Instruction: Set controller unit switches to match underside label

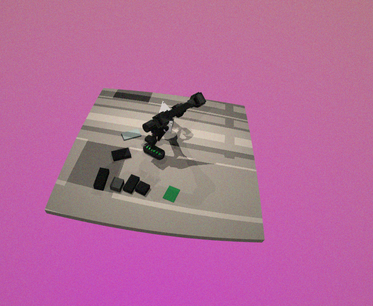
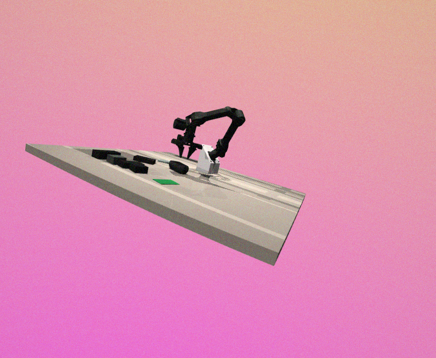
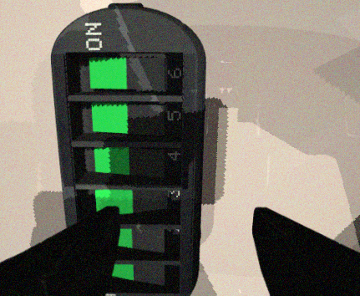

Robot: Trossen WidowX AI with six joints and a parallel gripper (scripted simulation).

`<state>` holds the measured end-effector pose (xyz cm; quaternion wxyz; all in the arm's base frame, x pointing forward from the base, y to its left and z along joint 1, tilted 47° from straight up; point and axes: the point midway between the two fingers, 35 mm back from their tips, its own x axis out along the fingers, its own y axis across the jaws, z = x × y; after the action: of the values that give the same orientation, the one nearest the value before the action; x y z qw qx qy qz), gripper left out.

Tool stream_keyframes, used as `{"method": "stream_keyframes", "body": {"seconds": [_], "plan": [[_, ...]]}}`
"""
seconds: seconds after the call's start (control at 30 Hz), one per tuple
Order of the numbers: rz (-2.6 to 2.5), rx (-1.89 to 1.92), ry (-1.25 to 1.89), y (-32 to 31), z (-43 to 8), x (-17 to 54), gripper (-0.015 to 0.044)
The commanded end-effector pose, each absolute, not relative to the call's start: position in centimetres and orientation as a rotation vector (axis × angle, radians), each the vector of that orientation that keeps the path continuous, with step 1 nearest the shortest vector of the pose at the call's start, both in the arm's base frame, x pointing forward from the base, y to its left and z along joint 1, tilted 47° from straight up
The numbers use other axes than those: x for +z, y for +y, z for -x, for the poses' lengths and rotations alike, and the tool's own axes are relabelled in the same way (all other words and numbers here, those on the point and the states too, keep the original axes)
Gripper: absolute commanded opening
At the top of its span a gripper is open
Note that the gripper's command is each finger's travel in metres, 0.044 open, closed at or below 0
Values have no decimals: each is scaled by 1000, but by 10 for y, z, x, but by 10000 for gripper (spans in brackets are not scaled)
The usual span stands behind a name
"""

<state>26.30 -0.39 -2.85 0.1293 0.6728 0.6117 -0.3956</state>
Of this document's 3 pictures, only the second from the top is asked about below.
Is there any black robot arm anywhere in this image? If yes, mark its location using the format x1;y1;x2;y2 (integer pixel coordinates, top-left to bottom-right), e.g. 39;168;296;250
173;106;245;160

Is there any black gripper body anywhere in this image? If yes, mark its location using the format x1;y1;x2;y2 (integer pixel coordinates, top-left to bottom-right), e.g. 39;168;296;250
171;131;202;150

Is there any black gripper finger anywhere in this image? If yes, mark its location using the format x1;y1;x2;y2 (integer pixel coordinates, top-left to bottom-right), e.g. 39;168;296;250
187;147;197;159
176;145;184;158

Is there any green block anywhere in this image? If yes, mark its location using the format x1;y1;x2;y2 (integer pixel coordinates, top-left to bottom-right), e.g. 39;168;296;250
153;179;179;185

